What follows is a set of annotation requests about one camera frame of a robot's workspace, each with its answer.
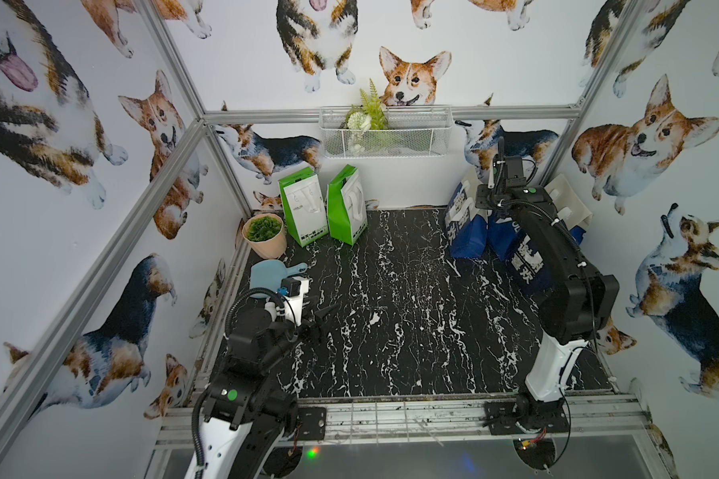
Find blue white bag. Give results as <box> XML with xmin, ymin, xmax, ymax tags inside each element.
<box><xmin>487</xmin><ymin>212</ymin><xmax>523</xmax><ymax>261</ymax></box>
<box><xmin>510</xmin><ymin>174</ymin><xmax>593</xmax><ymax>295</ymax></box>
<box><xmin>443</xmin><ymin>170</ymin><xmax>489</xmax><ymax>259</ymax></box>

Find aluminium frame rail front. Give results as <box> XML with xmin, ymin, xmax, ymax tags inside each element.
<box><xmin>155</xmin><ymin>399</ymin><xmax>651</xmax><ymax>450</ymax></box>

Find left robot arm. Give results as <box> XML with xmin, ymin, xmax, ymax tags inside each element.
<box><xmin>185</xmin><ymin>287</ymin><xmax>339</xmax><ymax>478</ymax></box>

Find light blue dustpan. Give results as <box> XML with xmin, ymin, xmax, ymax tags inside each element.
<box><xmin>250</xmin><ymin>259</ymin><xmax>308</xmax><ymax>293</ymax></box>

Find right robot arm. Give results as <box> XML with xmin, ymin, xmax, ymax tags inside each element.
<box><xmin>477</xmin><ymin>153</ymin><xmax>619</xmax><ymax>430</ymax></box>

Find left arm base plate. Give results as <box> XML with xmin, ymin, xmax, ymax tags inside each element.
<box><xmin>289</xmin><ymin>407</ymin><xmax>328</xmax><ymax>441</ymax></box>

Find white wire wall basket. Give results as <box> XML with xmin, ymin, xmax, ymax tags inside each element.
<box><xmin>319</xmin><ymin>106</ymin><xmax>453</xmax><ymax>159</ymax></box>

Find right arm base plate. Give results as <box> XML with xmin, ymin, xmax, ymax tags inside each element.
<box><xmin>483</xmin><ymin>396</ymin><xmax>570</xmax><ymax>435</ymax></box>

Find green white takeout bag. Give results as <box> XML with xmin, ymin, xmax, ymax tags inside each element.
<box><xmin>279</xmin><ymin>168</ymin><xmax>329</xmax><ymax>247</ymax></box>

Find artificial fern with flower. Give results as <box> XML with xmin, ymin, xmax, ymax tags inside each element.
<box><xmin>342</xmin><ymin>81</ymin><xmax>389</xmax><ymax>156</ymax></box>

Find terracotta pot with plant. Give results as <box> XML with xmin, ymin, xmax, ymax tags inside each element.
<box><xmin>242</xmin><ymin>214</ymin><xmax>287</xmax><ymax>259</ymax></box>

